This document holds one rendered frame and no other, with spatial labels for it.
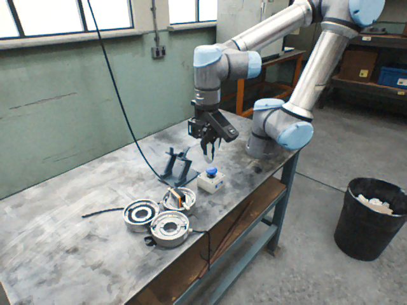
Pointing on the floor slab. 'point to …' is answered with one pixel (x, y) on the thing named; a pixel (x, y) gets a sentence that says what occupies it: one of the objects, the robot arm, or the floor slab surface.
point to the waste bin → (369, 218)
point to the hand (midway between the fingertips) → (211, 160)
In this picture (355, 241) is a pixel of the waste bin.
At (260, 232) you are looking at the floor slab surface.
